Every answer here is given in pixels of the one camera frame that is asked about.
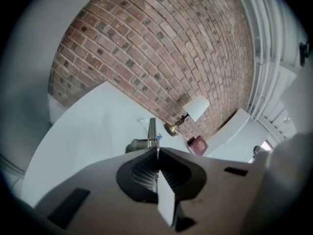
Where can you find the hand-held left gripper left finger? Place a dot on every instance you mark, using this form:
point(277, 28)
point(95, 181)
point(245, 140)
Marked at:
point(97, 204)

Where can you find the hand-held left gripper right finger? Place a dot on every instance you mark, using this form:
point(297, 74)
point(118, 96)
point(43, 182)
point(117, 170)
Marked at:
point(220, 199)

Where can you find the metal object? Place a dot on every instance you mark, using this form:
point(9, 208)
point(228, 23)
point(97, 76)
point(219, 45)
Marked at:
point(152, 131)

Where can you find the olive grey rounded object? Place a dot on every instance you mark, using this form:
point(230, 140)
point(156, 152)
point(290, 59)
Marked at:
point(137, 144)

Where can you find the red hardcover book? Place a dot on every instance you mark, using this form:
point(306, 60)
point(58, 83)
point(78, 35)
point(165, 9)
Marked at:
point(199, 146)

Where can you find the white cabinet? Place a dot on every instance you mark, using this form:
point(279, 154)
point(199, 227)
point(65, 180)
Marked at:
point(234, 133)

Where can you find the small blue item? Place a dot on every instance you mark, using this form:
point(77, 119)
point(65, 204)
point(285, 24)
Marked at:
point(159, 136)

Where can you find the white shade brass table lamp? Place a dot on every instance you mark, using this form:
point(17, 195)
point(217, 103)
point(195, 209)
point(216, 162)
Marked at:
point(195, 106)

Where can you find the white window frame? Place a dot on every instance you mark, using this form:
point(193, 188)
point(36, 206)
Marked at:
point(266, 57)

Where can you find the black wall fixture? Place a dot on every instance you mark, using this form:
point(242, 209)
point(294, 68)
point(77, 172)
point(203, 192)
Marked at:
point(304, 53)

